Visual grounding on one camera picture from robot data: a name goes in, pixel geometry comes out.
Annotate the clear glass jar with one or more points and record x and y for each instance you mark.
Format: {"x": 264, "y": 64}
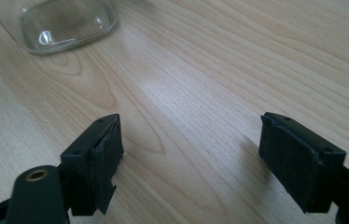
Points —
{"x": 60, "y": 23}

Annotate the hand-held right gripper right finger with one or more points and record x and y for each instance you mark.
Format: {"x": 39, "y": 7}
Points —
{"x": 297, "y": 161}

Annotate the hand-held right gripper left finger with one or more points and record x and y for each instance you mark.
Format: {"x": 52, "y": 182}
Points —
{"x": 92, "y": 165}

